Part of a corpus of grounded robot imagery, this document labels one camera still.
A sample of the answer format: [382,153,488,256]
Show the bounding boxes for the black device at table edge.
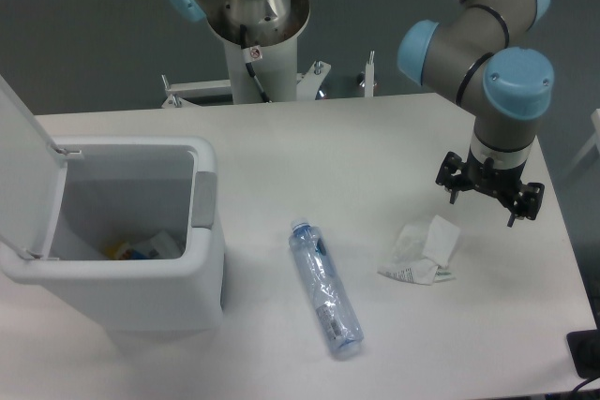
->
[566,330,599,378]

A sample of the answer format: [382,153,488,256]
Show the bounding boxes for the white trash can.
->
[1,136,225,332]

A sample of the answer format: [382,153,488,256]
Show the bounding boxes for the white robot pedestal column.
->
[208,0,310,104]

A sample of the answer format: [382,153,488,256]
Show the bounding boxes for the white package in can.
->
[133,230,184,259]

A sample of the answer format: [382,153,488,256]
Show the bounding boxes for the white furniture leg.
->
[560,109,599,184]

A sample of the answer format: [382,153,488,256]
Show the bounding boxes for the clear plastic water bottle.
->
[289,218,364,359]

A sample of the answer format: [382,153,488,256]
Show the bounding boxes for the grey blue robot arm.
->
[169,0,554,220]

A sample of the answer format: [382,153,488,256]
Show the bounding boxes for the white metal base frame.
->
[161,50,378,109]

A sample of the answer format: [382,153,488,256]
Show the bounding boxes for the white paper wrapper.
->
[377,215,461,286]

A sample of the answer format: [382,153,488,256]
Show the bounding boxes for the yellow blue trash in can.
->
[103,242,147,260]

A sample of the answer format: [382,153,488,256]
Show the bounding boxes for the black cable on pedestal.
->
[239,23,273,105]

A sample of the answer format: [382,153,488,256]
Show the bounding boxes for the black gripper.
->
[435,152,545,228]

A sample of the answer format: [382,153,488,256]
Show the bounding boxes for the white trash can lid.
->
[1,81,83,259]

